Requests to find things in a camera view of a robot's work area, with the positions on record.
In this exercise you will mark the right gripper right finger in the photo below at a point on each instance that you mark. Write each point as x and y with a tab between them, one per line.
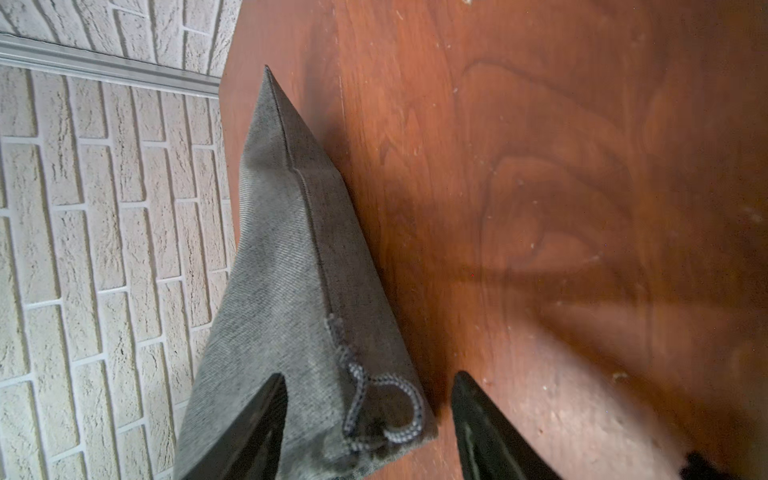
489	446

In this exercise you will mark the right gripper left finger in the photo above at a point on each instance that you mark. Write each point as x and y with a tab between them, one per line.
250	447

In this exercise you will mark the grey drawstring bag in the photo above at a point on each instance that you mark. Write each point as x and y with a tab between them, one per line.
304	300

